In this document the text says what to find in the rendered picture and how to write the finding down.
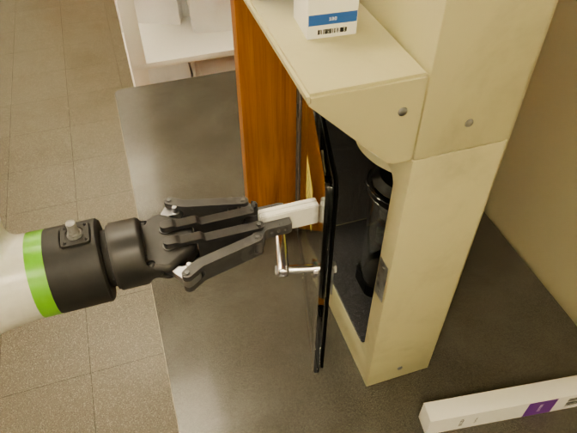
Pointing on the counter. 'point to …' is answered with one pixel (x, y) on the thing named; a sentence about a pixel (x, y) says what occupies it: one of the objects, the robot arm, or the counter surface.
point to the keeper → (381, 279)
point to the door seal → (331, 237)
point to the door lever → (288, 260)
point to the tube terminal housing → (444, 164)
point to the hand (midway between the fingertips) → (288, 216)
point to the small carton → (326, 17)
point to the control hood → (351, 78)
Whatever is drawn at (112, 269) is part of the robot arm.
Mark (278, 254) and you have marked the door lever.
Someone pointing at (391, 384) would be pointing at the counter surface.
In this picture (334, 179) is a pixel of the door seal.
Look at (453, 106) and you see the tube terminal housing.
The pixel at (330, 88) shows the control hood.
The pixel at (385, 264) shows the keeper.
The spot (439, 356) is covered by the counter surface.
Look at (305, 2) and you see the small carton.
